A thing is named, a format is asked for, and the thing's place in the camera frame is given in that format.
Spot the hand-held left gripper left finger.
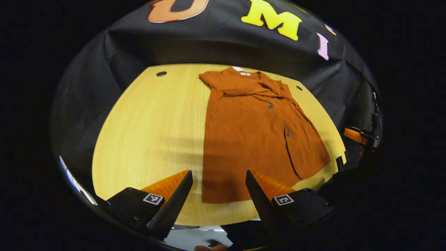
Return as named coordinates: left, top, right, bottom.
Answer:
left=105, top=169, right=194, bottom=241

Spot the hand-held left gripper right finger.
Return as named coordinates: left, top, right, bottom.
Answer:
left=245, top=170, right=335, bottom=241

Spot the rust orange knit cardigan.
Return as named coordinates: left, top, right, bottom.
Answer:
left=199, top=67, right=331, bottom=204

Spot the black plastic holder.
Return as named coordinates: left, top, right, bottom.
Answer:
left=335, top=149, right=351, bottom=172

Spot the white side desk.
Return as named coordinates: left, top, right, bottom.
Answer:
left=59, top=155, right=99, bottom=206

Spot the black backdrop cloth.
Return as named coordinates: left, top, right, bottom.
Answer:
left=51, top=0, right=382, bottom=196

